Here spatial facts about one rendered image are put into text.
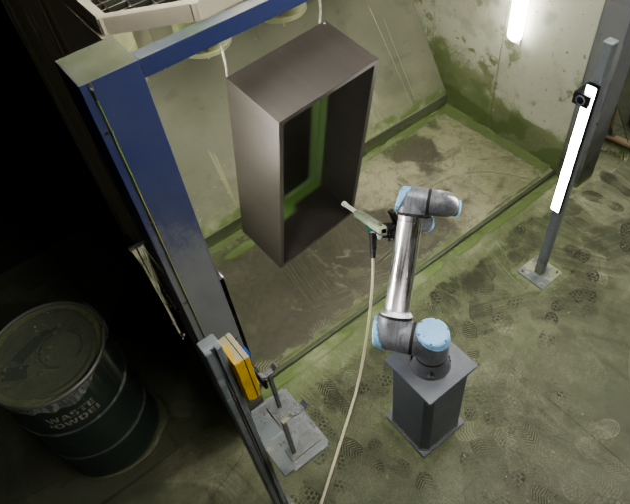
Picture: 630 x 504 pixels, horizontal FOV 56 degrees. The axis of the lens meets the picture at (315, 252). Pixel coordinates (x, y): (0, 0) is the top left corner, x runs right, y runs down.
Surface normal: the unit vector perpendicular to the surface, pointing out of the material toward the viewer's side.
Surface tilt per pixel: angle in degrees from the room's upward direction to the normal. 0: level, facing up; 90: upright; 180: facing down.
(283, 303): 0
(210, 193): 57
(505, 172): 0
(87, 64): 0
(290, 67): 12
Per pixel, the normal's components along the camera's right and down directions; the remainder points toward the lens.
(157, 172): 0.61, 0.57
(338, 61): 0.04, -0.52
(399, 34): 0.45, 0.13
